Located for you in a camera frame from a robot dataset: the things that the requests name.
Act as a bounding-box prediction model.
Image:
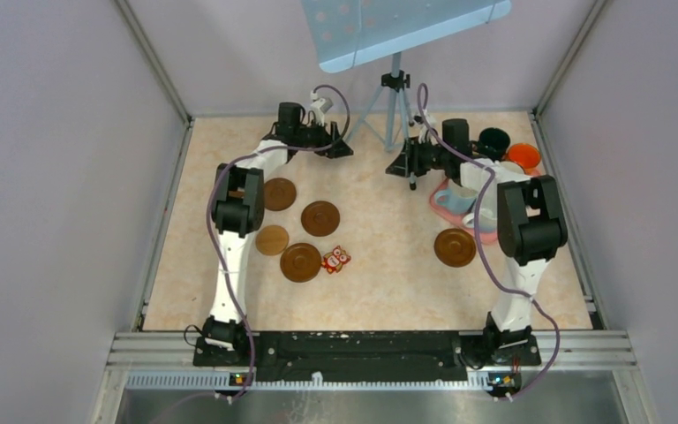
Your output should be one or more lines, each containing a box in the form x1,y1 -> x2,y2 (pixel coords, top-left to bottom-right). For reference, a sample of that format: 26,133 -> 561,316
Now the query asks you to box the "light brown coaster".
255,225 -> 290,256

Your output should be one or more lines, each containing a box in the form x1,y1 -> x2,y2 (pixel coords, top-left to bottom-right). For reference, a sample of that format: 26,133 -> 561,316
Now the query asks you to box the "dark green mug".
472,127 -> 511,161

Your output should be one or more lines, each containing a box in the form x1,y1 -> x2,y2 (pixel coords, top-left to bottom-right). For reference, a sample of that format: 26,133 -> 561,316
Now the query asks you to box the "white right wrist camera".
414,109 -> 438,144

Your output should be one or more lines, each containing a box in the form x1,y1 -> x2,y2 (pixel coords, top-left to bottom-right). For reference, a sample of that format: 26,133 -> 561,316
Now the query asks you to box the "blue dotted board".
300,0 -> 512,73

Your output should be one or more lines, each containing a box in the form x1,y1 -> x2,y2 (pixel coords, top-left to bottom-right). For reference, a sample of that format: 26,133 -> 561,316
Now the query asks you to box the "red owl figure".
321,246 -> 351,274

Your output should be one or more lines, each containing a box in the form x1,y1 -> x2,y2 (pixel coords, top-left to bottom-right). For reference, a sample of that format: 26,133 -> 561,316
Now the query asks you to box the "dark brown coaster front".
280,243 -> 321,283

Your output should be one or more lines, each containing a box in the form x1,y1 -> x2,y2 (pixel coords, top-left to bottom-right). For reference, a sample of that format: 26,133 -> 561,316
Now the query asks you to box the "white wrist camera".
414,109 -> 438,144
309,91 -> 334,125

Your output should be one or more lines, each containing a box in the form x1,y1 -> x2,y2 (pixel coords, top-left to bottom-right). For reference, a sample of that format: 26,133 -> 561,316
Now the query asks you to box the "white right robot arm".
386,116 -> 568,364

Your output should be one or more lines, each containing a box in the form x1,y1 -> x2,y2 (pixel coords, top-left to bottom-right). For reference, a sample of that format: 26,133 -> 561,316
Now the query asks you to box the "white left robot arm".
201,97 -> 353,365

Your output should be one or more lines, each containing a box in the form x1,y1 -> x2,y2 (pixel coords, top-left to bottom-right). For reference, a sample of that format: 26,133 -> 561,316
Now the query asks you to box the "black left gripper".
293,116 -> 352,159

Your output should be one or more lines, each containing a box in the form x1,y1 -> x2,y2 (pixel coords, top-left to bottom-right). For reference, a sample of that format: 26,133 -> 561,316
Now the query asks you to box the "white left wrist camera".
309,91 -> 334,125

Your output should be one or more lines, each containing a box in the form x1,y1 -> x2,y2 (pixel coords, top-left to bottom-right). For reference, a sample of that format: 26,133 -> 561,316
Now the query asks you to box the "light blue mug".
433,186 -> 478,215

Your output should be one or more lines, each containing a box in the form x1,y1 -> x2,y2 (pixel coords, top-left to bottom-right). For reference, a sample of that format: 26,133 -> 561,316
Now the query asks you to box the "cream white mug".
500,161 -> 525,175

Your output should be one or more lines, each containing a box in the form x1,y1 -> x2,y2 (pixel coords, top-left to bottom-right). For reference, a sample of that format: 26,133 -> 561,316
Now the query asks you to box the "dark brown wooden coaster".
300,201 -> 341,237

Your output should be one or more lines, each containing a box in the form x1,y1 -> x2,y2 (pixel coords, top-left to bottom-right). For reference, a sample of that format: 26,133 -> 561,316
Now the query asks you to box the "dark brown ridged coaster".
264,178 -> 297,212

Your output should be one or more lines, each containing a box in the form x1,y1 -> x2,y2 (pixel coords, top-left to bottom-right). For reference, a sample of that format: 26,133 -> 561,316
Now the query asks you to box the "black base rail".
192,330 -> 542,382

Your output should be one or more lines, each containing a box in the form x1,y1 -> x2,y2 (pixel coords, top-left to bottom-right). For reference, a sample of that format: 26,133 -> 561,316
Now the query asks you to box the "pink tray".
428,170 -> 542,246

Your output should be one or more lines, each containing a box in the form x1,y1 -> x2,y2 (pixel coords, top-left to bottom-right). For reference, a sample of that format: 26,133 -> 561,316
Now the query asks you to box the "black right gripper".
386,136 -> 451,178

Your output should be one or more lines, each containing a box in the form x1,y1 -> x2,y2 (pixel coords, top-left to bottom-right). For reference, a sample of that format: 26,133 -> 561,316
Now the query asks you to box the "grey cable duct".
125,371 -> 492,391

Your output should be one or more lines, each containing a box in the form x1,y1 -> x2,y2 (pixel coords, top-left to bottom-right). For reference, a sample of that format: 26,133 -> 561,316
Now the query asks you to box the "orange mug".
506,143 -> 542,174

